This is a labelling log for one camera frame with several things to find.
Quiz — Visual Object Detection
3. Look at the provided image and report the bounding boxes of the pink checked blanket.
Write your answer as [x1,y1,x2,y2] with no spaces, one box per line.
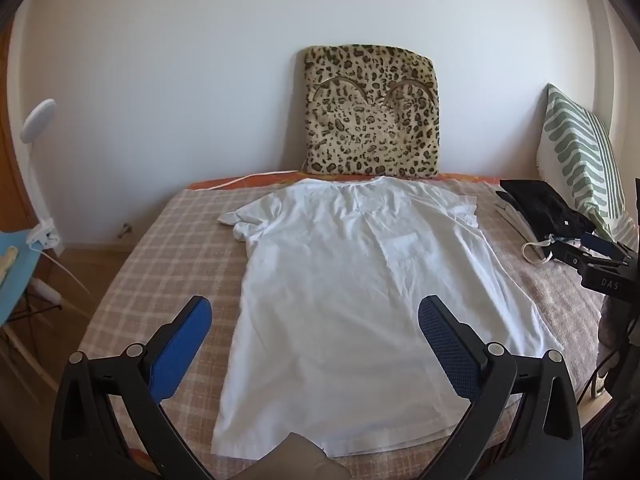
[75,177,608,480]

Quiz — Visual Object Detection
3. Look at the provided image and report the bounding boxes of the grey cloth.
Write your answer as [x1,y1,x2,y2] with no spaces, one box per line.
[260,432,351,480]

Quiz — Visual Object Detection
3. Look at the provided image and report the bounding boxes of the leopard print cushion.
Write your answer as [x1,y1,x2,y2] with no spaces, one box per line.
[301,45,442,181]

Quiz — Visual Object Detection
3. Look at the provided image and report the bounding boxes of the dark cloth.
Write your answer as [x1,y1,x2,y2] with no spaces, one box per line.
[575,300,640,466]

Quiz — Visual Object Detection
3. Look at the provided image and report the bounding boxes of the wooden door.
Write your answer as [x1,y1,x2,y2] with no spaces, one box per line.
[0,20,32,246]

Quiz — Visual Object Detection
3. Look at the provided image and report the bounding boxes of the white t-shirt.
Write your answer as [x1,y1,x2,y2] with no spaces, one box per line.
[211,176,565,458]

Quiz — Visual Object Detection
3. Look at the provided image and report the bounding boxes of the white clip lamp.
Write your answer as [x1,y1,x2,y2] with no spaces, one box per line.
[19,98,65,252]

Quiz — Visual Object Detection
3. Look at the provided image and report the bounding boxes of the orange bed sheet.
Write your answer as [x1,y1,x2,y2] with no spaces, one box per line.
[187,172,501,192]

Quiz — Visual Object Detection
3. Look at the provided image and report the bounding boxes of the light blue chair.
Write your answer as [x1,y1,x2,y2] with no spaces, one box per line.
[0,230,94,397]

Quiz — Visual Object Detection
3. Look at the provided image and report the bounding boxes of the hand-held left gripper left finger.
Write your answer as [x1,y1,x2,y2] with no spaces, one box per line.
[49,296,214,480]

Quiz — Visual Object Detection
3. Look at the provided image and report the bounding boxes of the cream plastic item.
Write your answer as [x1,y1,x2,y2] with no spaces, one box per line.
[0,245,19,287]

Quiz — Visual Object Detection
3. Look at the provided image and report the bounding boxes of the green striped white pillow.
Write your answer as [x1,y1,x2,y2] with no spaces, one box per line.
[537,83,628,241]

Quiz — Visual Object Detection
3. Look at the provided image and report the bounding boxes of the black folded cloth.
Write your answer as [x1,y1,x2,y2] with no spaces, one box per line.
[499,179,596,242]

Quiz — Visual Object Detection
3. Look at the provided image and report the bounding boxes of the white folded clothes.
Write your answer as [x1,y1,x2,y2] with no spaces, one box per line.
[492,199,540,246]

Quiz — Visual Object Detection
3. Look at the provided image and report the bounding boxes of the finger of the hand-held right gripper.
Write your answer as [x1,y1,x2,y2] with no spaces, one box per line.
[551,241,625,274]
[581,232,633,261]

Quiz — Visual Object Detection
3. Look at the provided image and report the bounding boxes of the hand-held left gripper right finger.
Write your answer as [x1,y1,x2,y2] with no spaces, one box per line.
[418,295,585,480]

